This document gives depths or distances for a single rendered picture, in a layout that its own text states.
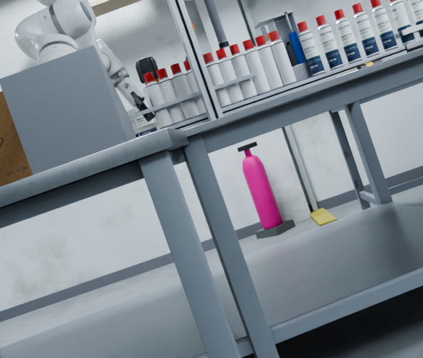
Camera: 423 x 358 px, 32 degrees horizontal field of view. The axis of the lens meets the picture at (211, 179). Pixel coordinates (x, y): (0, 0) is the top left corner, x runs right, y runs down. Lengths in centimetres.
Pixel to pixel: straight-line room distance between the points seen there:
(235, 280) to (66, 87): 70
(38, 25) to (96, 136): 49
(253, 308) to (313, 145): 371
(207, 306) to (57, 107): 66
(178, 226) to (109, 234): 431
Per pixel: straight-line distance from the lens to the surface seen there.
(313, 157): 569
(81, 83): 185
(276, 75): 269
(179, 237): 149
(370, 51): 281
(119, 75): 259
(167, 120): 260
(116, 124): 183
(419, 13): 291
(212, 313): 152
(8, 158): 221
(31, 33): 217
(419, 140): 583
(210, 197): 201
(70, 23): 218
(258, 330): 207
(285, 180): 555
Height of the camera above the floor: 77
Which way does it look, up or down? 3 degrees down
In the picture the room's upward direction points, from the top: 19 degrees counter-clockwise
